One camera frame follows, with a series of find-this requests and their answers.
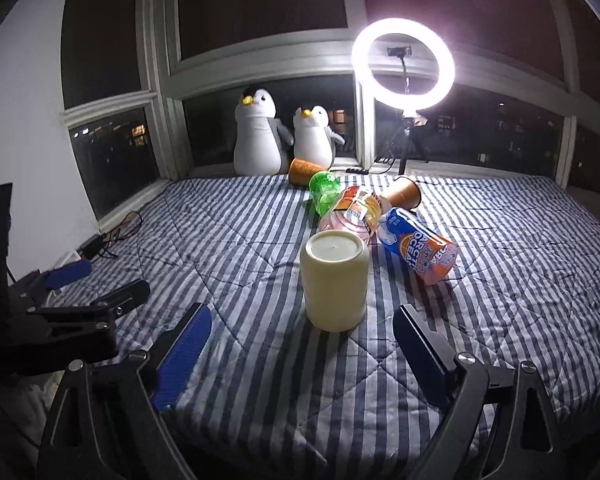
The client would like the black cable bundle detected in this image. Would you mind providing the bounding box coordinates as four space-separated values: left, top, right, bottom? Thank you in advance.
97 210 144 261

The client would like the green transparent cup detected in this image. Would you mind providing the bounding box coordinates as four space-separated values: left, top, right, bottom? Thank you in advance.
308 171 344 217

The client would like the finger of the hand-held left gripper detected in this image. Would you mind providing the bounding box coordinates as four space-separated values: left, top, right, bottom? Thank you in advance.
9 258 94 313
29 279 152 362

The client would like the blue white striped blanket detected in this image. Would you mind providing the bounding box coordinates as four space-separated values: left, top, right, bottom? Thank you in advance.
40 172 600 480

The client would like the large penguin plush toy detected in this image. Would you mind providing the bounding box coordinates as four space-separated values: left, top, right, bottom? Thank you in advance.
233 87 295 177

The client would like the black power adapter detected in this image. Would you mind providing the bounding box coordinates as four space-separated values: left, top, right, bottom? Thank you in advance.
79 234 107 260

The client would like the small penguin plush toy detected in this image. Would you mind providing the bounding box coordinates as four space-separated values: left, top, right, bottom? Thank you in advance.
292 105 346 171

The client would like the black phone holder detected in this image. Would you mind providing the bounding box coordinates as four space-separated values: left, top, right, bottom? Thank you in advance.
386 45 414 96

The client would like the cream cup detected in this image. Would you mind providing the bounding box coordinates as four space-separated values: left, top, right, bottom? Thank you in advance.
299 230 371 332

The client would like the orange crush soda can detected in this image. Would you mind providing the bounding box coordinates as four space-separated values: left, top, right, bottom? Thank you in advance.
377 206 459 286

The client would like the orange glitter cup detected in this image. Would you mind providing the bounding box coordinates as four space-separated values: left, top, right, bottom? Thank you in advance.
287 157 329 189

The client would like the black tripod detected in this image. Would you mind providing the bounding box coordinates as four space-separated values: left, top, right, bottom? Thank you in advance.
374 114 431 176

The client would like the brown orange cup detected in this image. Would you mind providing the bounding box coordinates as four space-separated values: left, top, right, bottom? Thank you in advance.
377 176 422 211

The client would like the pink cup with label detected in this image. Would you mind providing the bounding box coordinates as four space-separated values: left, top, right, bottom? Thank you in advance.
317 186 384 241

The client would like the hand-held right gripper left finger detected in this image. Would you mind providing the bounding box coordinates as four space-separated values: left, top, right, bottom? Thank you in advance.
37 302 213 480

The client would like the ring light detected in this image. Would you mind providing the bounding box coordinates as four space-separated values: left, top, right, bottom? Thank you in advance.
351 17 456 111

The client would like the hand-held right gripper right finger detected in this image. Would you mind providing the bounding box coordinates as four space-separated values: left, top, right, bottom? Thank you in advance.
394 304 574 480

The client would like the white window frame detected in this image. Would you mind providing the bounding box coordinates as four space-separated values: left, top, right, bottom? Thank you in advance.
59 0 581 223

